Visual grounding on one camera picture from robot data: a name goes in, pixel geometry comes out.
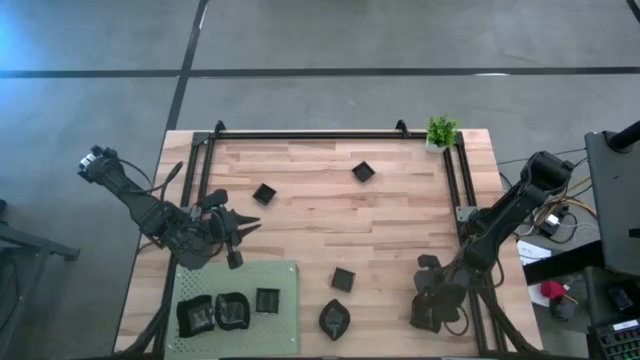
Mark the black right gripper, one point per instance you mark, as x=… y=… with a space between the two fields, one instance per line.
x=450 y=282

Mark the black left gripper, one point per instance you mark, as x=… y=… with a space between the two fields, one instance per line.
x=220 y=227

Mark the black leaf-shaped plate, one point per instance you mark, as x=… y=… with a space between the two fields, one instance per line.
x=334 y=320
x=232 y=311

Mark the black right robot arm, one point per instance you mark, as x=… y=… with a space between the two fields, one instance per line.
x=500 y=220

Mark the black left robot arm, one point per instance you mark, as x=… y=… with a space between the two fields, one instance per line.
x=135 y=200

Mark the white paper sheet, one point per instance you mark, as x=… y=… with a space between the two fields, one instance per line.
x=531 y=252

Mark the pale green perforated metal shelf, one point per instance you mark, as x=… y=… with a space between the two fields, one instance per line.
x=280 y=335

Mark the red soft object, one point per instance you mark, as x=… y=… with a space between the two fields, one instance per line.
x=552 y=289

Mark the white power adapter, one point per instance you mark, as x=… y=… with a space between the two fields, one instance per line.
x=552 y=222

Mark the small green potted plant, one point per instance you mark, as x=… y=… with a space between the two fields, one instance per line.
x=441 y=131

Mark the blue compartment organiser box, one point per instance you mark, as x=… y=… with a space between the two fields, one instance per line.
x=620 y=345

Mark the dark metal stand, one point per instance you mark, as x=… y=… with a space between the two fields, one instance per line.
x=50 y=248

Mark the grey equipment cabinet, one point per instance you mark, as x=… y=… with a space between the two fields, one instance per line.
x=617 y=200

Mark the black metal rail frame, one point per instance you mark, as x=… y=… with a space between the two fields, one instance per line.
x=320 y=135

